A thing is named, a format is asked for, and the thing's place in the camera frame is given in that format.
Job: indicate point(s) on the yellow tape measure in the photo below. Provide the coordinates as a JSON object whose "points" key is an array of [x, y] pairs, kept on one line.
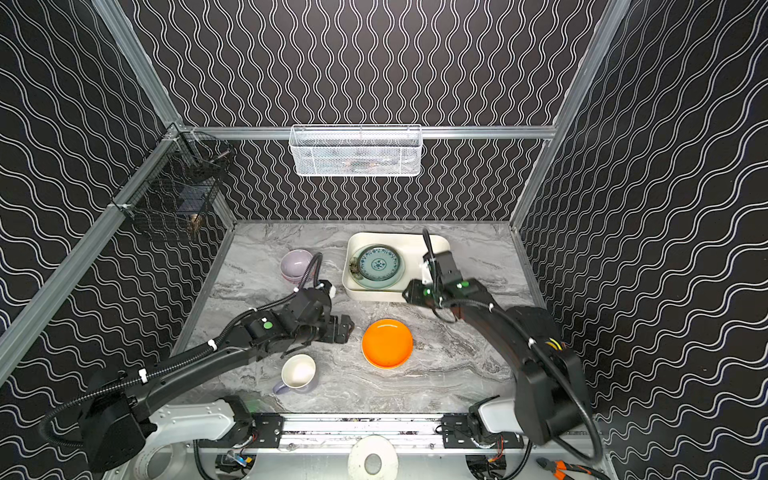
{"points": [[555, 344]]}

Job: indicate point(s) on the purple mug white inside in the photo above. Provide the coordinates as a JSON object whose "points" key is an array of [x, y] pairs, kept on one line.
{"points": [[298, 374]]}

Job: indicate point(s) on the mint green flower plate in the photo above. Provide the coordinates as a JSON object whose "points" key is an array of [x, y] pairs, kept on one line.
{"points": [[355, 270]]}

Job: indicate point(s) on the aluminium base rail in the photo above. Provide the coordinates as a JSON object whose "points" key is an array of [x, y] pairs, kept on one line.
{"points": [[218, 428]]}

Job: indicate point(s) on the orange plate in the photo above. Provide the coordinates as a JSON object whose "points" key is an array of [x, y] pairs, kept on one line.
{"points": [[387, 344]]}

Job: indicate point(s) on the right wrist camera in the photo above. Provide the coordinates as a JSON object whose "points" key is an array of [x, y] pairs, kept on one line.
{"points": [[442, 268]]}

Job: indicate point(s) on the clear wire wall basket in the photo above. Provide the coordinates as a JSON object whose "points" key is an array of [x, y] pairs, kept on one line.
{"points": [[356, 150]]}

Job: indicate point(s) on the black textured mat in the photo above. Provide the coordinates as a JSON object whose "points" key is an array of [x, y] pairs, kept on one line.
{"points": [[536, 323]]}

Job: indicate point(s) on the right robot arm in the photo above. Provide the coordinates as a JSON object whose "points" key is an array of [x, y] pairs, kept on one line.
{"points": [[551, 399]]}

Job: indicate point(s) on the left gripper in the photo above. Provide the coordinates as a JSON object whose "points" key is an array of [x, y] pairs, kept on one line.
{"points": [[335, 327]]}

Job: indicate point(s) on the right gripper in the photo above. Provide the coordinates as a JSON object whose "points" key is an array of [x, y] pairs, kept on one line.
{"points": [[435, 264]]}

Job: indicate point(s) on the lavender patterned bowl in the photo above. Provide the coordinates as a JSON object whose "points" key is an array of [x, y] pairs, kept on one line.
{"points": [[294, 264]]}

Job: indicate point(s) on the white plastic bin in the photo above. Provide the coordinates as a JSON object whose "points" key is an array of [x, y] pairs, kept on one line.
{"points": [[379, 266]]}

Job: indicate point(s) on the white tape roll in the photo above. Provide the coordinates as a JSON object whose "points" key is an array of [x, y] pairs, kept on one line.
{"points": [[373, 457]]}

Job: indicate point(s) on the clear tape roll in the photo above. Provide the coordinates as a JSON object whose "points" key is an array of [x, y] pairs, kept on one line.
{"points": [[162, 463]]}

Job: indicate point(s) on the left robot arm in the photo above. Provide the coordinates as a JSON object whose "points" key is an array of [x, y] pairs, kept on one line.
{"points": [[111, 424]]}

